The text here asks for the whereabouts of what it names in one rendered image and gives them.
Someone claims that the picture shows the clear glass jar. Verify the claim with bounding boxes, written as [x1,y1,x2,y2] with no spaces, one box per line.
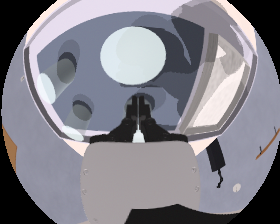
[122,98,153,142]
[62,104,91,141]
[100,26,166,85]
[37,59,75,104]

